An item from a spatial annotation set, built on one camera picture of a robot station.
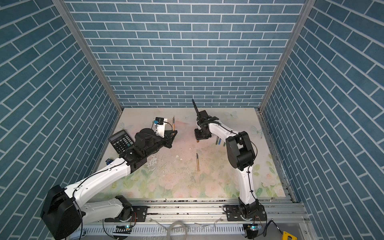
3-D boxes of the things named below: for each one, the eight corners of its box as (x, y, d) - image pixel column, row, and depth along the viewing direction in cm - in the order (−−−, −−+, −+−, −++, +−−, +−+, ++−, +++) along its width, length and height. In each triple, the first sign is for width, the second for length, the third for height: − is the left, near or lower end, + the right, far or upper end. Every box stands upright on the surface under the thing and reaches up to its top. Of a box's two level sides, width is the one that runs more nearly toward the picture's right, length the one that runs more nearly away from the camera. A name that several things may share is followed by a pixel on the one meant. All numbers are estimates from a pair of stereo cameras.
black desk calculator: (109, 141, 104) (107, 138, 101) (125, 131, 109) (124, 128, 107) (119, 154, 97) (117, 151, 95) (135, 143, 103) (134, 140, 100)
